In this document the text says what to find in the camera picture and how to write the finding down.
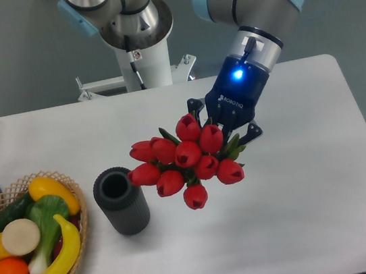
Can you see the red tulip bouquet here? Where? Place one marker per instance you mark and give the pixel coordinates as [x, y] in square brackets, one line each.
[181, 162]

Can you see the green cucumber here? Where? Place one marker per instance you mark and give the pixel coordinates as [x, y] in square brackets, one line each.
[15, 210]

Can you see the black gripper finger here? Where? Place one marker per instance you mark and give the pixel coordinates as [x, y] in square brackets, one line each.
[195, 106]
[253, 131]

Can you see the dark grey ribbed vase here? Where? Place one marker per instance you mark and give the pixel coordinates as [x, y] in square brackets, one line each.
[122, 203]

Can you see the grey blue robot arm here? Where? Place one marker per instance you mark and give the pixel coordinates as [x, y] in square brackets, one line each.
[262, 25]

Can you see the green bok choy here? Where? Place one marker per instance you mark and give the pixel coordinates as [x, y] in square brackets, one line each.
[41, 213]

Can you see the beige round radish slice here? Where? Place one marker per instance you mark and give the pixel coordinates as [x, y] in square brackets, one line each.
[21, 237]

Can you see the yellow banana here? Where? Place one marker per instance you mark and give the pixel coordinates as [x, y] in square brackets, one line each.
[70, 249]

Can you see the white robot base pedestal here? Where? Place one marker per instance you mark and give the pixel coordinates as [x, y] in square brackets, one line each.
[139, 41]

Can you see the woven wicker basket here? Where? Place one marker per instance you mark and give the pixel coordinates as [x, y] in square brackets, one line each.
[19, 188]

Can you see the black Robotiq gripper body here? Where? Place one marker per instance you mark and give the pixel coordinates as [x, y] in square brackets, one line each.
[232, 100]

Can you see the white metal table clamp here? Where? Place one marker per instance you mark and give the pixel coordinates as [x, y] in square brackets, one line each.
[181, 72]

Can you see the yellow squash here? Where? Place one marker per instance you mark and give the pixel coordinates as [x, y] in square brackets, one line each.
[44, 186]

